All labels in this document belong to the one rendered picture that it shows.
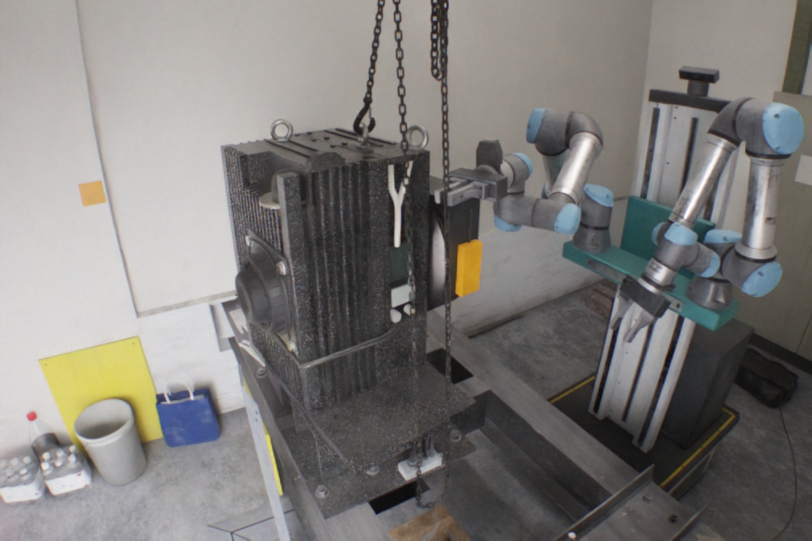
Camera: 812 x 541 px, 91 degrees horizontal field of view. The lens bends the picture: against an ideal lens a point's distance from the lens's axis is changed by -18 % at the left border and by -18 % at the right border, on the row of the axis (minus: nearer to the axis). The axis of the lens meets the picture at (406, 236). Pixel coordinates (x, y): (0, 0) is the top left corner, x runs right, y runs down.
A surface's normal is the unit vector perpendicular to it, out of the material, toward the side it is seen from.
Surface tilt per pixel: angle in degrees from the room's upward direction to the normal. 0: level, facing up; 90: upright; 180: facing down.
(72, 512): 0
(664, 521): 0
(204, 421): 88
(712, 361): 90
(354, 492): 0
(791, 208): 90
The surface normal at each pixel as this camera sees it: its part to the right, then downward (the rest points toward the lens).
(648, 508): 0.00, -0.92
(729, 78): -0.86, 0.19
